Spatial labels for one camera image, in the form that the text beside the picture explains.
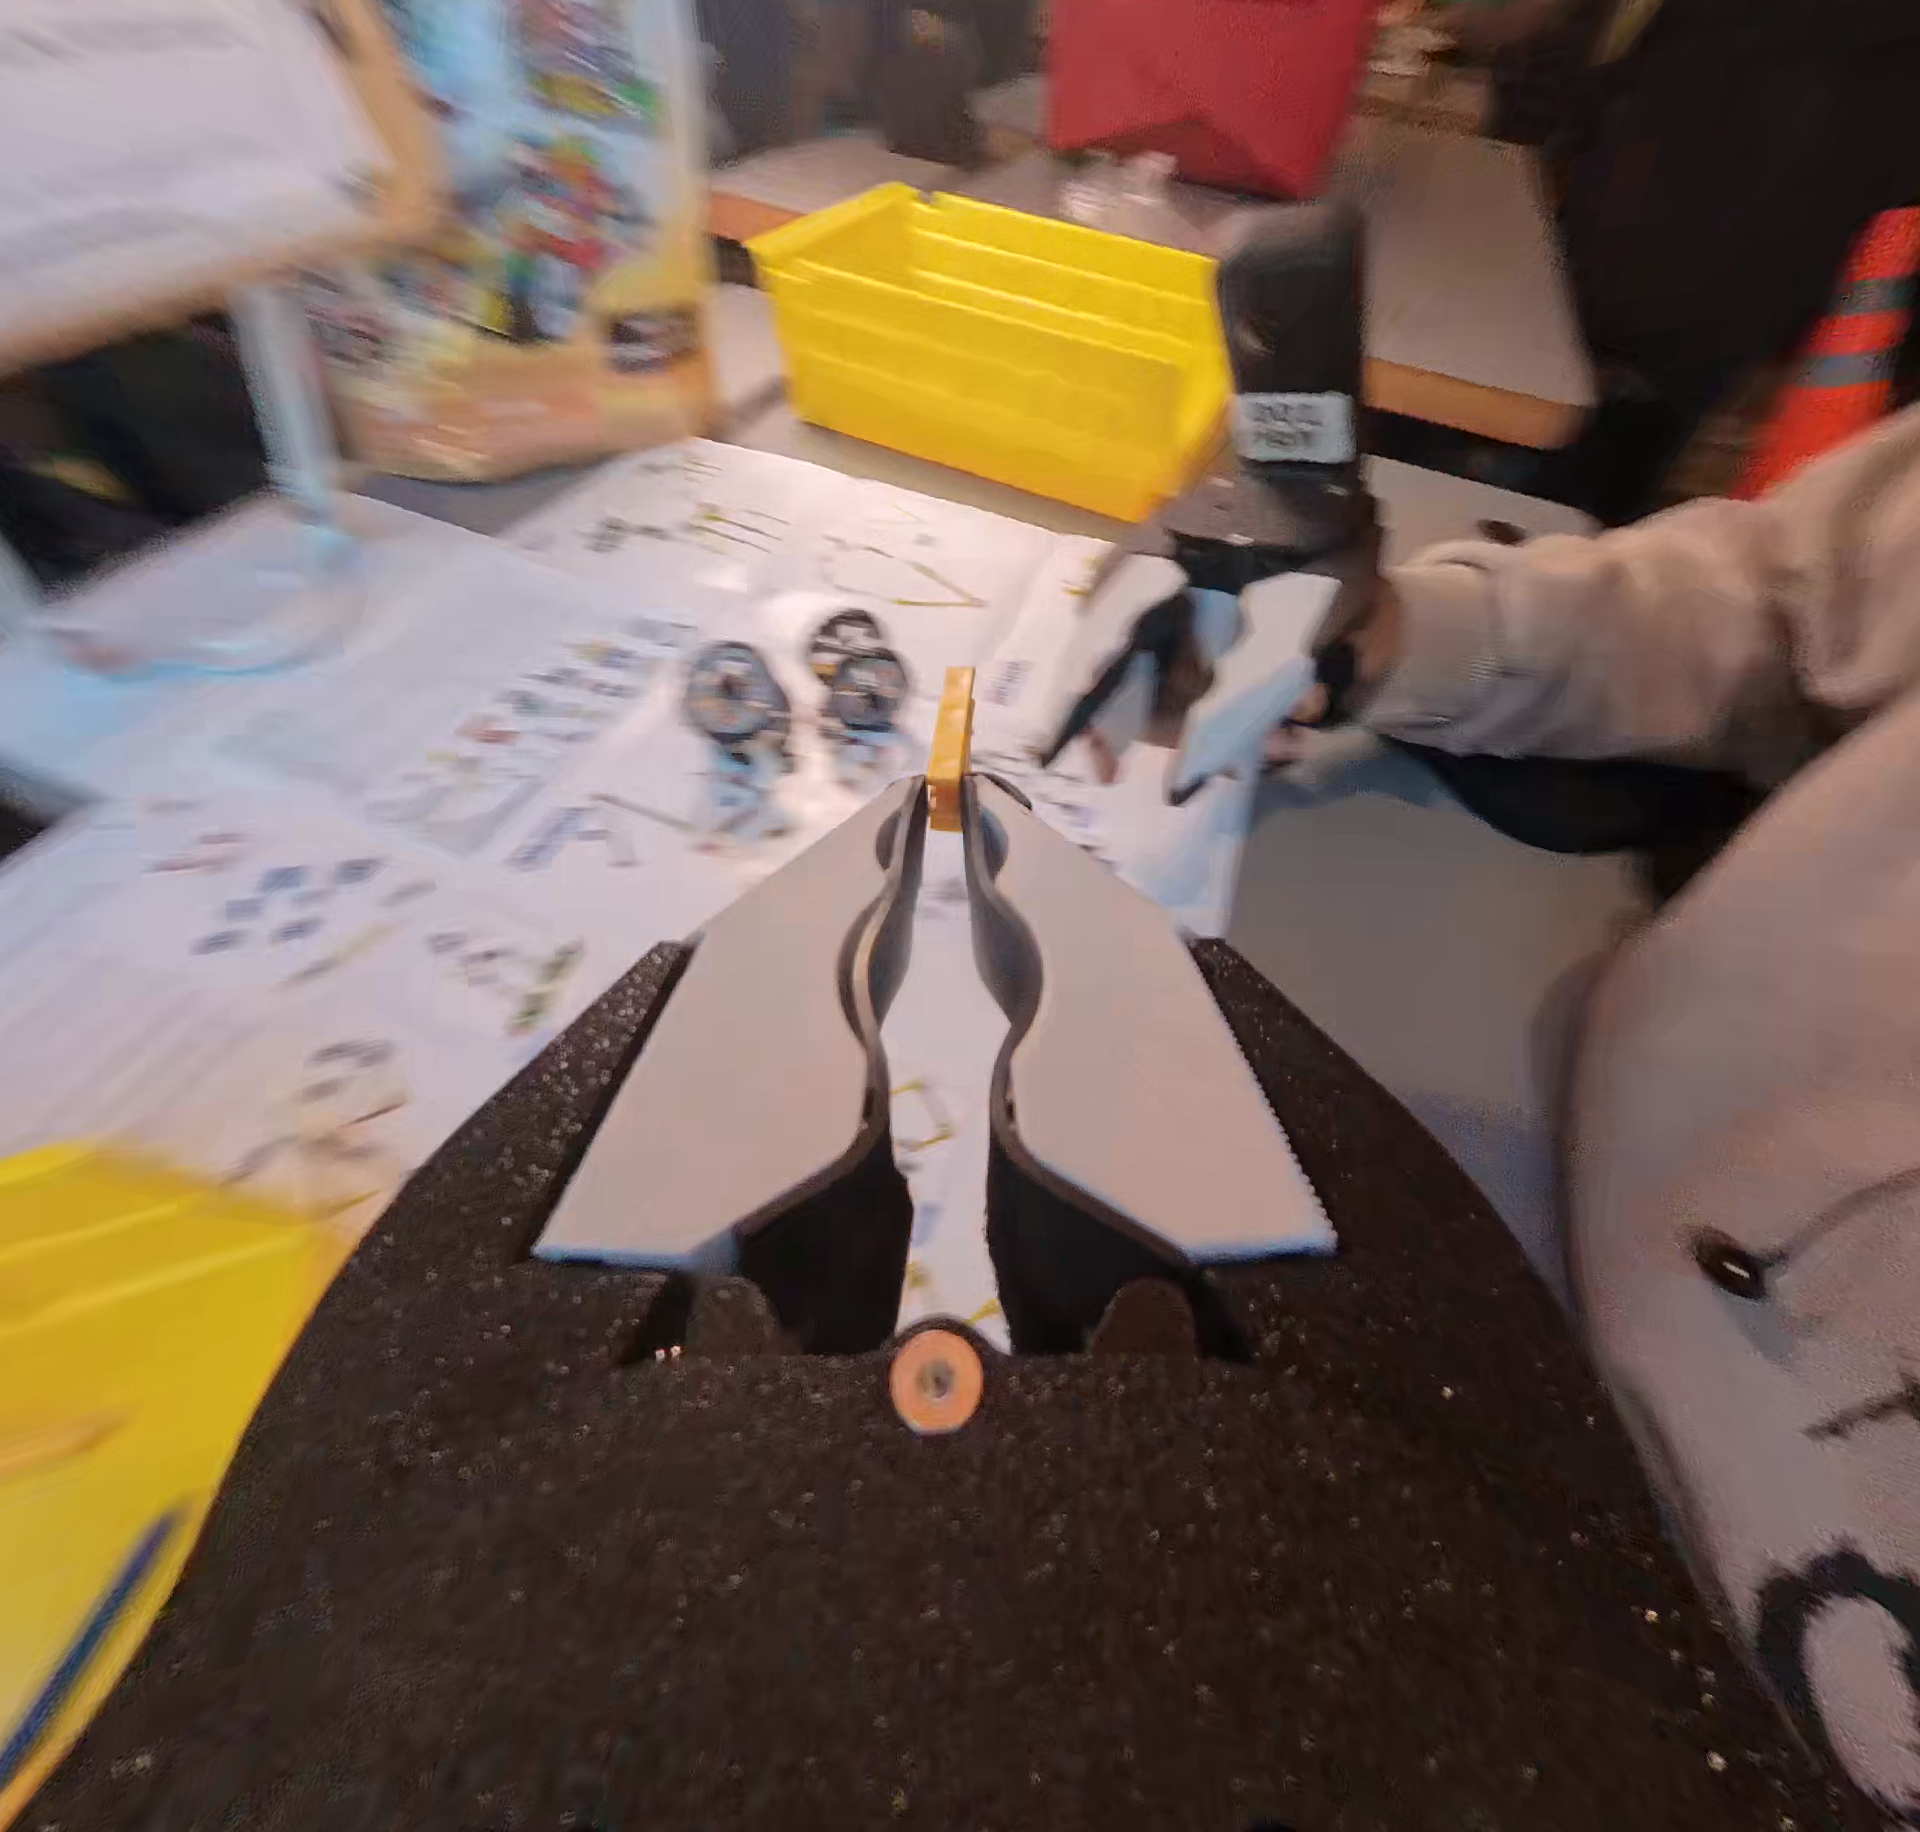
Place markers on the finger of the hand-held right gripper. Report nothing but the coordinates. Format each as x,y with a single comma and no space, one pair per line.
1268,662
1132,594

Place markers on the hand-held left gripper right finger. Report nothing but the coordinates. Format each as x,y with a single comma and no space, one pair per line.
1141,1097

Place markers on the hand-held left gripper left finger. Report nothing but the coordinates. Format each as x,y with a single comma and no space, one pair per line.
720,1097

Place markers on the toy wheel pair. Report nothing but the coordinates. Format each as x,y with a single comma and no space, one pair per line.
734,693
863,685

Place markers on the yellow plastic parts bin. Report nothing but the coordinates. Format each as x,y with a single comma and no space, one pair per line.
121,1336

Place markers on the person's right forearm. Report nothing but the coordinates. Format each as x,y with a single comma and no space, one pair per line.
1620,633

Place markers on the person's right hand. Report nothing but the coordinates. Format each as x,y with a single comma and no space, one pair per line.
1368,640

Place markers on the clear plastic wrap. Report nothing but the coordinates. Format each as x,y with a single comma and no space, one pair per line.
1119,191

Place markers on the red cup-shaped foam cutout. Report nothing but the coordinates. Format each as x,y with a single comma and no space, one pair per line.
1201,46

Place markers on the stack of yellow plastic bins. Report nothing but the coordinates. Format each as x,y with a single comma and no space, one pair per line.
975,346

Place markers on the dark cloth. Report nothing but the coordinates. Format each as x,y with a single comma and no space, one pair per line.
1575,812

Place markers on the white printed instruction sheet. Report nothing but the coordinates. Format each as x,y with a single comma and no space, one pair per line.
450,752

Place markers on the orange traffic cone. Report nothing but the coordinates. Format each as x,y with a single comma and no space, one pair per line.
1844,362

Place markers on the construction toy kit box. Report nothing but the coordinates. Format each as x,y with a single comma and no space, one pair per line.
571,212

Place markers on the white metal stand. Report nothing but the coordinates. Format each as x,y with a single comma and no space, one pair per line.
284,406

